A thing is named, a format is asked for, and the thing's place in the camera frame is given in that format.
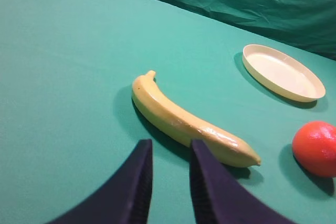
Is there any pale yellow oval plate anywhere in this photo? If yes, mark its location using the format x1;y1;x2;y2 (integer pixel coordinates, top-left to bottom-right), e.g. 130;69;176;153
242;44;326;102

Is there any orange fruit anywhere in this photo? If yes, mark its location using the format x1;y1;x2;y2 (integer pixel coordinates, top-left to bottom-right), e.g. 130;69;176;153
292;121;335;178

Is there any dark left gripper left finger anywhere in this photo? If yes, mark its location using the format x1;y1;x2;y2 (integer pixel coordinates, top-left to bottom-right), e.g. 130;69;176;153
50;139;153;223

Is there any yellow banana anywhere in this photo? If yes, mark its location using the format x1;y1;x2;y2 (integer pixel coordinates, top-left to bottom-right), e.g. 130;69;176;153
132;70;261;167

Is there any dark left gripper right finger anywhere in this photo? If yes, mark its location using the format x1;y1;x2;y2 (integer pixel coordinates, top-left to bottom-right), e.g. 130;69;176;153
190;140;293;223

